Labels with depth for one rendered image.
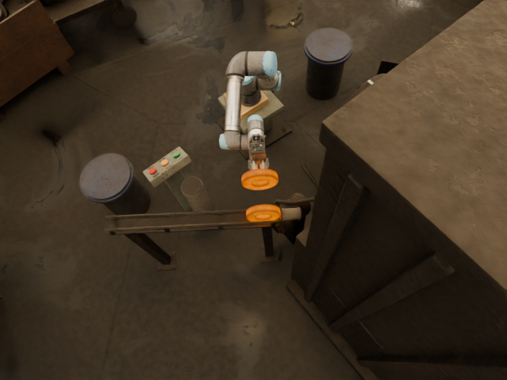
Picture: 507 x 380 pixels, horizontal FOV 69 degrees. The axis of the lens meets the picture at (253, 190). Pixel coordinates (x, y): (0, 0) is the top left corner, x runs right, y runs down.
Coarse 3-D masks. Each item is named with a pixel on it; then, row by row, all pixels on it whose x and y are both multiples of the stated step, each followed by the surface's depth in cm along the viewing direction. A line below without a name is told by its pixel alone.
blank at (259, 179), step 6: (246, 174) 154; (252, 174) 152; (258, 174) 151; (264, 174) 151; (270, 174) 153; (276, 174) 156; (246, 180) 155; (252, 180) 155; (258, 180) 162; (264, 180) 162; (270, 180) 156; (276, 180) 157; (246, 186) 160; (252, 186) 161; (258, 186) 162; (264, 186) 162; (270, 186) 162
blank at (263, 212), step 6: (264, 204) 164; (270, 204) 165; (252, 210) 165; (258, 210) 163; (264, 210) 163; (270, 210) 164; (276, 210) 165; (246, 216) 170; (252, 216) 168; (258, 216) 172; (264, 216) 173; (270, 216) 171; (276, 216) 170
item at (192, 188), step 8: (192, 176) 203; (184, 184) 200; (192, 184) 200; (200, 184) 200; (184, 192) 198; (192, 192) 198; (200, 192) 199; (192, 200) 202; (200, 200) 205; (208, 200) 216; (192, 208) 217; (200, 208) 214; (208, 208) 221
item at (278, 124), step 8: (224, 120) 275; (272, 120) 273; (280, 120) 273; (224, 128) 273; (264, 128) 264; (272, 128) 270; (280, 128) 270; (288, 128) 269; (272, 136) 267; (280, 136) 267; (240, 152) 265; (248, 152) 263
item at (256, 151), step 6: (252, 138) 162; (258, 138) 164; (252, 144) 160; (258, 144) 160; (264, 144) 159; (252, 150) 158; (258, 150) 157; (264, 150) 158; (252, 156) 159; (258, 156) 160; (264, 156) 159; (258, 162) 162
